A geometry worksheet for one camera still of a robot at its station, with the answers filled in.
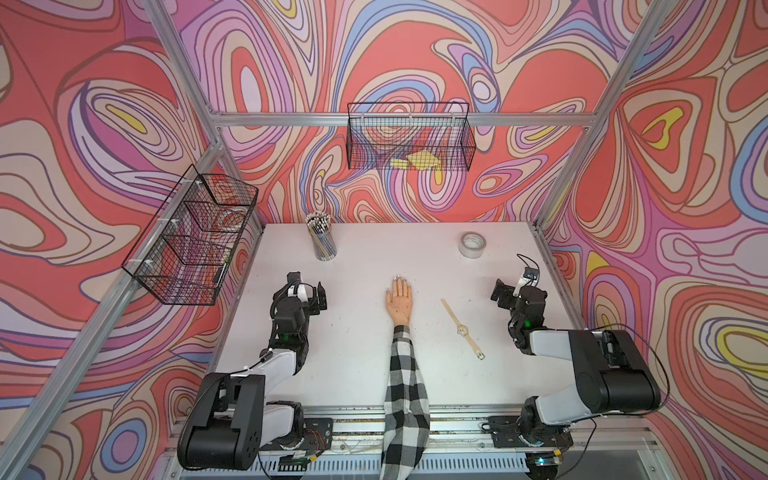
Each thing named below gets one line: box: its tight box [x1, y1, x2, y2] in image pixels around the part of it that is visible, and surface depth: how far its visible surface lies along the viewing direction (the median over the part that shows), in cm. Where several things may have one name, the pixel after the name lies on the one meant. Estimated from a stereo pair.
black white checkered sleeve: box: [380, 324, 431, 480], surface depth 75 cm
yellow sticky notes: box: [390, 150, 441, 170], surface depth 92 cm
